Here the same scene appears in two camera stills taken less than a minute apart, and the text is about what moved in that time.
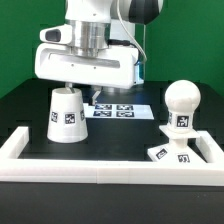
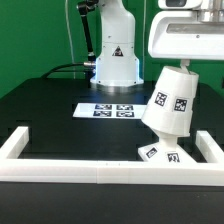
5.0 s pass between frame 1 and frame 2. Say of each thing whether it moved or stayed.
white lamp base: moved
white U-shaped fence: stayed
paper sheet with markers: stayed
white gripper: moved
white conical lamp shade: moved
